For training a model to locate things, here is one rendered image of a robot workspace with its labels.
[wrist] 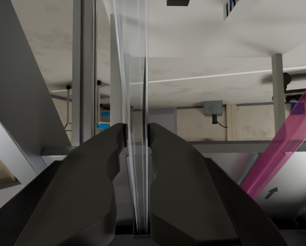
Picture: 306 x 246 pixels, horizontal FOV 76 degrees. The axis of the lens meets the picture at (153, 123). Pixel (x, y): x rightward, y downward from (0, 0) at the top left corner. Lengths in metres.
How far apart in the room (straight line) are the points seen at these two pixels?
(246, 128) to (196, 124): 1.57
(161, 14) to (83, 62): 0.28
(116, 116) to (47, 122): 0.36
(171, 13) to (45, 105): 0.50
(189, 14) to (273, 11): 0.23
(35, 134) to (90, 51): 0.29
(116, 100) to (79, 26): 0.20
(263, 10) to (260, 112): 6.46
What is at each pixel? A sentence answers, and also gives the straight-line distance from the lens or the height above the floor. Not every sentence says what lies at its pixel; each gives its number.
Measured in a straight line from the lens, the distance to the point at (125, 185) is 0.21.
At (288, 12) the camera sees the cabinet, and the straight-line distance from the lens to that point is 0.74.
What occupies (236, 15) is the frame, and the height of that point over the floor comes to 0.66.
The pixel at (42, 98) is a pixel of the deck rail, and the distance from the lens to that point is 0.19.
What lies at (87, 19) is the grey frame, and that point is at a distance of 0.47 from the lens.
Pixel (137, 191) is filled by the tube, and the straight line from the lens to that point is 0.19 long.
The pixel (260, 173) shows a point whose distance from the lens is 0.20.
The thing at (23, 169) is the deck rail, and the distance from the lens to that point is 0.18.
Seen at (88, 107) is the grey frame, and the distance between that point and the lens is 0.41.
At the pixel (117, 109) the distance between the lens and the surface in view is 0.54.
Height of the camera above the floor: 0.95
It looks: 3 degrees down
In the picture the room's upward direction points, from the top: 179 degrees clockwise
